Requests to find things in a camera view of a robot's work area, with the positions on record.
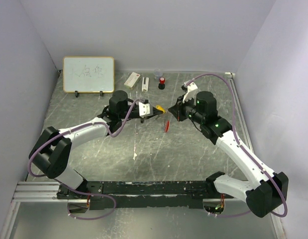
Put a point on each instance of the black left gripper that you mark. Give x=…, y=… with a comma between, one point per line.
x=155, y=112

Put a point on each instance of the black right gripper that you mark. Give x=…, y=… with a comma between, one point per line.
x=177, y=109

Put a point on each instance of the yellow key tag with key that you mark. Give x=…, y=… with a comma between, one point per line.
x=160, y=108

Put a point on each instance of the metal key organizer red handle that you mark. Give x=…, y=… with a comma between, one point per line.
x=166, y=122

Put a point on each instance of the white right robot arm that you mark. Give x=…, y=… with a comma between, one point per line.
x=264, y=190

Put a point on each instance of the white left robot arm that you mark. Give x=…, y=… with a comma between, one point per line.
x=50, y=155

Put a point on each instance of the red black stamp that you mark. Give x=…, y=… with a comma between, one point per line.
x=161, y=85

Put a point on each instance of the white stapler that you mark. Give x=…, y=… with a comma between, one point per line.
x=145, y=84

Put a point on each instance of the clear plastic cup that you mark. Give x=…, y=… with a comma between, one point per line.
x=158, y=74

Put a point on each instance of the green white staples box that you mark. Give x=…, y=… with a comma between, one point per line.
x=132, y=80

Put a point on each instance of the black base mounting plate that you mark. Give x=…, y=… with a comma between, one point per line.
x=123, y=194

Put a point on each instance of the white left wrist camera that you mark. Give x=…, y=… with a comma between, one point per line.
x=144, y=106

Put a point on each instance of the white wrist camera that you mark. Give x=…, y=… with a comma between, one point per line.
x=144, y=106
x=190, y=89

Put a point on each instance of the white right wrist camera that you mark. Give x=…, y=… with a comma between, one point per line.
x=190, y=89

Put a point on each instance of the aluminium right side rail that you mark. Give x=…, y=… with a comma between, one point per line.
x=242, y=128

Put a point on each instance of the aluminium rail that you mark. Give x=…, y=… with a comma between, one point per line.
x=40, y=192
x=242, y=128

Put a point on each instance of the white board yellow frame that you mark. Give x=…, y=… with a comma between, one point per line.
x=88, y=74

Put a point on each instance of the aluminium front rail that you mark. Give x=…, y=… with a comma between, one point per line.
x=40, y=192

